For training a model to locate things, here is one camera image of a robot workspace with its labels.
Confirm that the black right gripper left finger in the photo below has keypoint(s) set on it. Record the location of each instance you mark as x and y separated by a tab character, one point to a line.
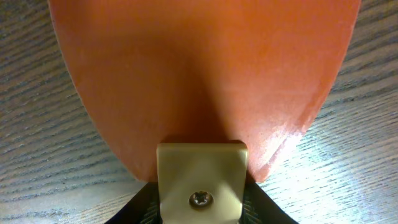
143	208

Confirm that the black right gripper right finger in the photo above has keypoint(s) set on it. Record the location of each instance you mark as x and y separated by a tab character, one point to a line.
259	208

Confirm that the orange scraper wooden handle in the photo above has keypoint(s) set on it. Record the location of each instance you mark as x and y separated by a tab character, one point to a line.
203	97

